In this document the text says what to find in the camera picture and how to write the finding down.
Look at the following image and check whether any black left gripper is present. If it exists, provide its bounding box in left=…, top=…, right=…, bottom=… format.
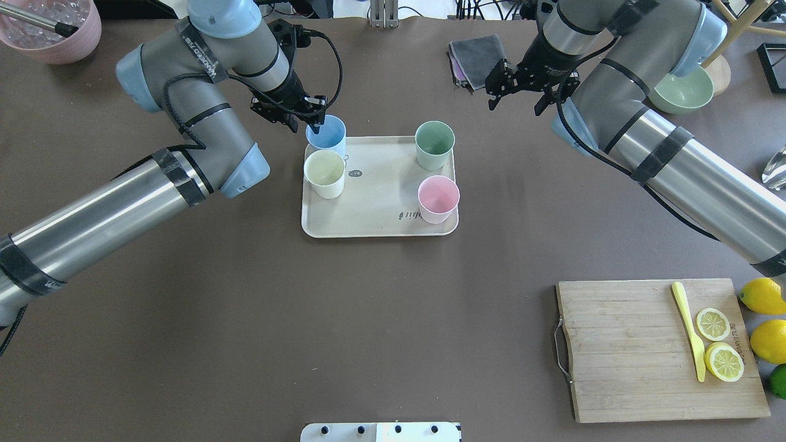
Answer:
left=250, top=19, right=327, bottom=134

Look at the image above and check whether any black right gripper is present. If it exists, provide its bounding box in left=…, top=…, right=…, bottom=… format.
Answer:
left=484, top=1, right=581, bottom=117

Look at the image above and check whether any light blue cup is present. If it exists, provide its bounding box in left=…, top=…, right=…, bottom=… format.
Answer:
left=306, top=114, right=346, bottom=158

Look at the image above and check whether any cream white cup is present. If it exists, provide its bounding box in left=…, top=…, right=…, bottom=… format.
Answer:
left=303, top=149, right=346, bottom=200

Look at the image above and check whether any green cup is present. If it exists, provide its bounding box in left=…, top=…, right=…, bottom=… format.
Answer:
left=415, top=120, right=456, bottom=171

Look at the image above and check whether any pink cup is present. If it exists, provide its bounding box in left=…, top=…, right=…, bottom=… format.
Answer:
left=416, top=174, right=461, bottom=224

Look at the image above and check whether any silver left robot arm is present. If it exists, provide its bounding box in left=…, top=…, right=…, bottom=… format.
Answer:
left=2, top=1, right=331, bottom=328

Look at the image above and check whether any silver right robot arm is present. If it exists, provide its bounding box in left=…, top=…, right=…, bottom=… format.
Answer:
left=485, top=1, right=785, bottom=284

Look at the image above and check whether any cream rabbit tray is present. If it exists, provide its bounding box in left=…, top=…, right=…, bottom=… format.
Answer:
left=301, top=136, right=459, bottom=238

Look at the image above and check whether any grey folded cloth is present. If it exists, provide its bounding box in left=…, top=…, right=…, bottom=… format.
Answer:
left=448, top=34, right=506, bottom=91

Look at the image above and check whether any purple cloth underneath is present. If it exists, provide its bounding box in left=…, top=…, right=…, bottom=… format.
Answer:
left=447, top=52, right=469, bottom=87

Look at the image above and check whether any green bowl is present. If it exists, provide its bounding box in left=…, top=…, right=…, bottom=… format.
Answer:
left=648, top=67, right=715, bottom=115

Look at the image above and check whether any wooden cup stand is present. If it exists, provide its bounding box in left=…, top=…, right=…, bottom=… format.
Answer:
left=701, top=1, right=785, bottom=97

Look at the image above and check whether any clear glass on stand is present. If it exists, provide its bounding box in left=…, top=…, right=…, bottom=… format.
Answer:
left=761, top=146, right=785, bottom=191

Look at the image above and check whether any pink bowl with ice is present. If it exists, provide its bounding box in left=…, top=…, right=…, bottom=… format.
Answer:
left=1, top=1, right=102, bottom=64

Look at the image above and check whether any wooden cutting board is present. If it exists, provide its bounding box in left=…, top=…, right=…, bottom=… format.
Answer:
left=556, top=279, right=770, bottom=424

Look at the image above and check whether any upper lemon slice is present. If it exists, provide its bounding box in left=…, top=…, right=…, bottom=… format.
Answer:
left=695, top=308, right=731, bottom=342

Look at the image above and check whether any lemon slice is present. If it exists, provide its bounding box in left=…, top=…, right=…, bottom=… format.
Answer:
left=704, top=342, right=745, bottom=382
left=695, top=308, right=731, bottom=342

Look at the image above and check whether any whole lemon near board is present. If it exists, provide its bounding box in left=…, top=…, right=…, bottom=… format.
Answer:
left=738, top=277, right=785, bottom=316

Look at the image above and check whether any yellow plastic knife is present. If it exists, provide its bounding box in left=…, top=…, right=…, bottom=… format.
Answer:
left=671, top=281, right=707, bottom=382

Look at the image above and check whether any lower lemon slice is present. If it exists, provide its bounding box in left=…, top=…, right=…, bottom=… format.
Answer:
left=704, top=342, right=745, bottom=382

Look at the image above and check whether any green lime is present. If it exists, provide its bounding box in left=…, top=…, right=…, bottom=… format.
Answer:
left=768, top=363, right=786, bottom=400

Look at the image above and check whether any aluminium camera post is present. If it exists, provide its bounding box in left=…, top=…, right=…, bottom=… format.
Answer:
left=368, top=0, right=399, bottom=29

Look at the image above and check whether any metal tongs handle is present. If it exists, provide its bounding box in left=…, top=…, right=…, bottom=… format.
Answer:
left=1, top=2, right=79, bottom=37

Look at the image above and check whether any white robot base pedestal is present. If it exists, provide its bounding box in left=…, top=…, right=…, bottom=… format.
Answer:
left=300, top=421, right=462, bottom=441

